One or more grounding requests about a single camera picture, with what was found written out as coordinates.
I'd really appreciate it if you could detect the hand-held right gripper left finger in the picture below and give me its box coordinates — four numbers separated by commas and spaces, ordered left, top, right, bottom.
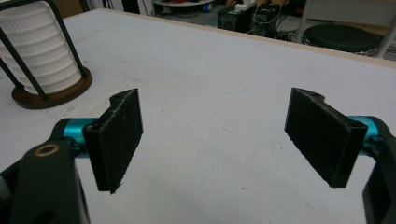
63, 88, 144, 194

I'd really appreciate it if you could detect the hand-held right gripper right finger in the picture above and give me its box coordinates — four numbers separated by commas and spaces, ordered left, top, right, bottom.
284, 87, 379, 189

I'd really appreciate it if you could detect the black rod cup holder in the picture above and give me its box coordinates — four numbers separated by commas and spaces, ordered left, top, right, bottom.
0, 0, 93, 110

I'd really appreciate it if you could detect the stack of paper cups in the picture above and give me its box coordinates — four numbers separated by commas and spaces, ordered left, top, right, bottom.
0, 0, 82, 95

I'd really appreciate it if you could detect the black round stool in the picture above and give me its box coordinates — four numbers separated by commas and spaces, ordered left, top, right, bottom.
303, 23, 385, 57

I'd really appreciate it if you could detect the white table mat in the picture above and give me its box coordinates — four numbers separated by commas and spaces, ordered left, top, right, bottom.
0, 8, 396, 224

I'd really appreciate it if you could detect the white desk leg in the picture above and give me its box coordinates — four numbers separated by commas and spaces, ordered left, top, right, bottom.
375, 18, 396, 60
294, 0, 314, 45

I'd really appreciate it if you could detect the black computer tower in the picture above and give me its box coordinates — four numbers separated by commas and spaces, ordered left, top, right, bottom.
217, 7, 254, 33

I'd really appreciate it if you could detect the round white table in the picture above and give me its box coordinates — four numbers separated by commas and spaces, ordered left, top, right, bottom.
152, 0, 216, 16

